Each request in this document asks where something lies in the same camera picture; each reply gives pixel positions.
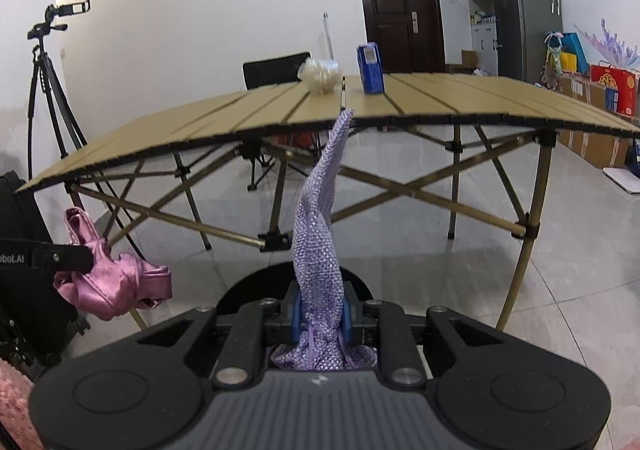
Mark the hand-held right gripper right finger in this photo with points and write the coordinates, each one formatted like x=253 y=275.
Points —
x=356 y=315

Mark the purple mesh bag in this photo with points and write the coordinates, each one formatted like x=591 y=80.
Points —
x=317 y=240

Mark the blue and yellow gift bags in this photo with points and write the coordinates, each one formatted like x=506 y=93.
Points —
x=575 y=49

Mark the clear plastic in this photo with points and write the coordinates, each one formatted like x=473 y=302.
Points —
x=322 y=75

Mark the pink fluffy clothing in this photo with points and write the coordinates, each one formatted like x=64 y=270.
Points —
x=15 y=405

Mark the tan slatted folding table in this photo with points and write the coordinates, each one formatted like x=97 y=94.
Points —
x=425 y=99

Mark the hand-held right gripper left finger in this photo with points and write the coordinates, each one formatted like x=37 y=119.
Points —
x=297 y=315

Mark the small cardboard box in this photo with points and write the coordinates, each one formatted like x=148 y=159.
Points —
x=470 y=62

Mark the white pole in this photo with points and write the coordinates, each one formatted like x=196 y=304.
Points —
x=327 y=37

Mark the red gift box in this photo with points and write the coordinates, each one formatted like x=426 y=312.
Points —
x=617 y=89

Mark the dark green folding chair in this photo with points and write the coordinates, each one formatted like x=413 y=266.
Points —
x=272 y=69

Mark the blue drink carton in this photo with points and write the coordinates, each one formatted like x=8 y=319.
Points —
x=371 y=74

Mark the flat white board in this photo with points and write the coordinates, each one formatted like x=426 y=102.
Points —
x=625 y=180

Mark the pink satin cloth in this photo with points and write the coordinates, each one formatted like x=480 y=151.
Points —
x=115 y=285

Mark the purple coral decoration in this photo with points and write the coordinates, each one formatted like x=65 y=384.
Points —
x=617 y=47

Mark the black camera tripod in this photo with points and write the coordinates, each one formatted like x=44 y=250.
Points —
x=42 y=74

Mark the black round trash bin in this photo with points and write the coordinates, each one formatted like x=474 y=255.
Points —
x=240 y=295

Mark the large cardboard box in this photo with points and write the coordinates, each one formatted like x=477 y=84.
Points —
x=590 y=139

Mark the orange round object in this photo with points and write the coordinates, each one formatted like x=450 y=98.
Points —
x=302 y=139

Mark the dark brown door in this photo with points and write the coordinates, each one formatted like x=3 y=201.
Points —
x=400 y=19

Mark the grey refrigerator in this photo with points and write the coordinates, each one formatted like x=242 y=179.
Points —
x=520 y=19

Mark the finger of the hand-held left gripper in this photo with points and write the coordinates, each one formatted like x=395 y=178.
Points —
x=65 y=257

